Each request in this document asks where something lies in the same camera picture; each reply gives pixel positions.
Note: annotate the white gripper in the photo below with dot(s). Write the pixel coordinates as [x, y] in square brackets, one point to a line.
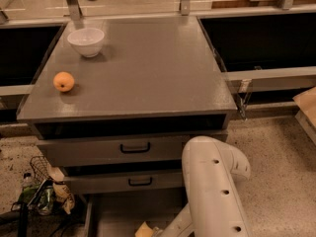
[143, 230]

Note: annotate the yellow sponge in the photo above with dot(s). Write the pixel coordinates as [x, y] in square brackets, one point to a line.
[144, 231]

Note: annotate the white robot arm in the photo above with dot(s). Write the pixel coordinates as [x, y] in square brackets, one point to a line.
[211, 169]

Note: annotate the grey bottom drawer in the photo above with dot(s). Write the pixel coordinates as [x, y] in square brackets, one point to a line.
[121, 214]

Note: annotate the grey drawer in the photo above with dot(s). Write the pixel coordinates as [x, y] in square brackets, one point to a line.
[121, 214]
[92, 151]
[125, 182]

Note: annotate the grey middle drawer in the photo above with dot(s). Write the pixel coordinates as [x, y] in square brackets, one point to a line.
[125, 182]

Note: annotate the grey top drawer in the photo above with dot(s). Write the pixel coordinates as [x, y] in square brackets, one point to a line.
[92, 151]

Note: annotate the grey drawer cabinet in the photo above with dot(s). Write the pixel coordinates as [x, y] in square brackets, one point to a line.
[153, 77]

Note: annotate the cream patterned bag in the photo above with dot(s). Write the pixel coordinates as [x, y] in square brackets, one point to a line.
[62, 192]

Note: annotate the green snack bag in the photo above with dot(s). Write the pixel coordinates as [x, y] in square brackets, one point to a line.
[39, 198]

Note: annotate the plastic bottle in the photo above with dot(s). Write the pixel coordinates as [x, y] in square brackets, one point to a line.
[28, 181]

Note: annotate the orange fruit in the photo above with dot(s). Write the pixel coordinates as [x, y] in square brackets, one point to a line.
[63, 82]

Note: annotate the white bowl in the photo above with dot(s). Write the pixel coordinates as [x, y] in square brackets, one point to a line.
[87, 42]

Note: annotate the black wire basket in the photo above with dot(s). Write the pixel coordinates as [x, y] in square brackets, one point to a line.
[39, 167]

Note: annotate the metal railing frame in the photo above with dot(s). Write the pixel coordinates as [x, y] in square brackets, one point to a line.
[18, 15]

